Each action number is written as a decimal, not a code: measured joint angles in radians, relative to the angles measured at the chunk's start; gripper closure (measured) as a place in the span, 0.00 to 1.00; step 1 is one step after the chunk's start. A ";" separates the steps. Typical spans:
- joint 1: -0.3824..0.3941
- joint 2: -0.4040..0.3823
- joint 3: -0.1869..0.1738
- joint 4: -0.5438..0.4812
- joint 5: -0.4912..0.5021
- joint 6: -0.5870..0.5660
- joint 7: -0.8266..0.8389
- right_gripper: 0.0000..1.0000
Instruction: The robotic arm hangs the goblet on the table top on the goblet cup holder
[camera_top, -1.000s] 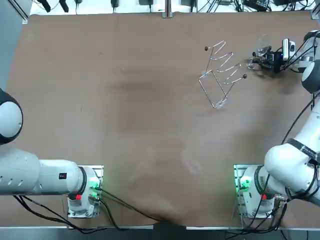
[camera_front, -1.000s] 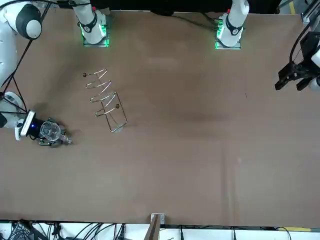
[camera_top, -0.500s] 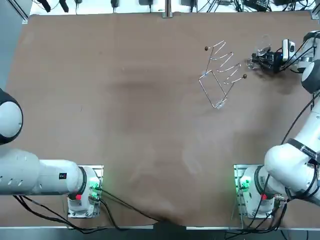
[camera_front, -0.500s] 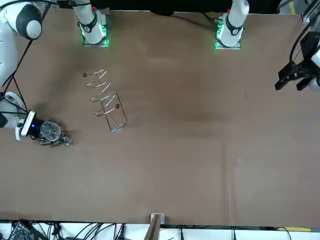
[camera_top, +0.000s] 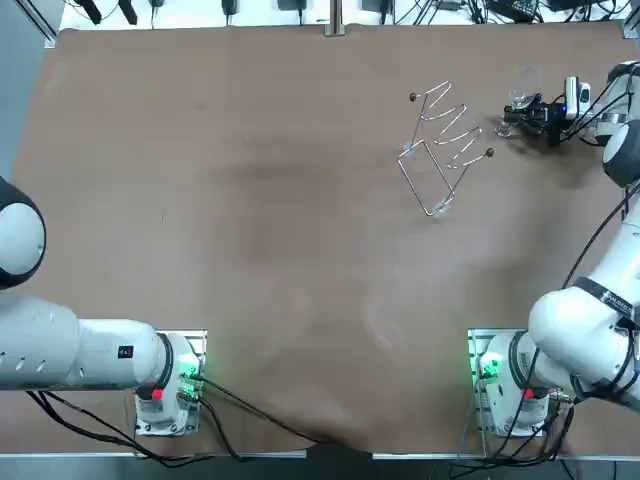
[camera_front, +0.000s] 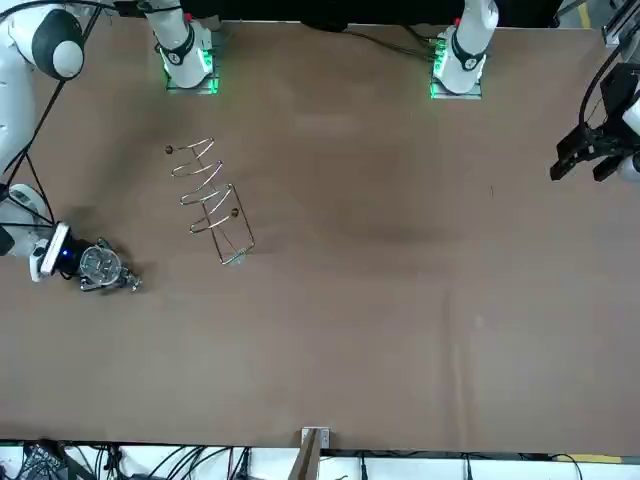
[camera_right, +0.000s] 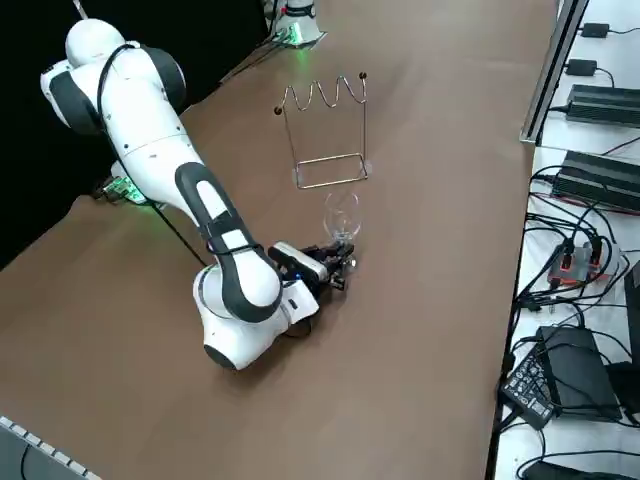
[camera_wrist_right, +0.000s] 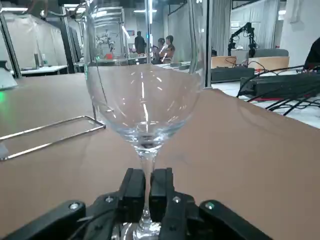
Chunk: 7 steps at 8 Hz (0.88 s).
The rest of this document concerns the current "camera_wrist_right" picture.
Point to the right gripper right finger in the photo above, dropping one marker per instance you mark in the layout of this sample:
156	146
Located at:
161	195

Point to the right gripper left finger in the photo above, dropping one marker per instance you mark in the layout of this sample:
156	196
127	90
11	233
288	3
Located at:
132	195

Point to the clear glass goblet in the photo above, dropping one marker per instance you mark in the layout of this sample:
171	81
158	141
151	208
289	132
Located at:
145	112

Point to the black finned power supply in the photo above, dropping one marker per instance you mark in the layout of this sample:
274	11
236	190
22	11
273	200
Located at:
282	86
232	74

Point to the person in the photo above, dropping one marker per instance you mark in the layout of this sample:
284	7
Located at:
313	55
157	53
170	48
140	42

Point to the wooden box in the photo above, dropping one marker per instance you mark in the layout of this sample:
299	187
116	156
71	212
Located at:
222	62
270	64

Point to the white background table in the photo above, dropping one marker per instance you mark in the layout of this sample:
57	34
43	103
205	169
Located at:
42	69

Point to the aluminium frame post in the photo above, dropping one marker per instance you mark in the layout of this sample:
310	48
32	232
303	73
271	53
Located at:
208	45

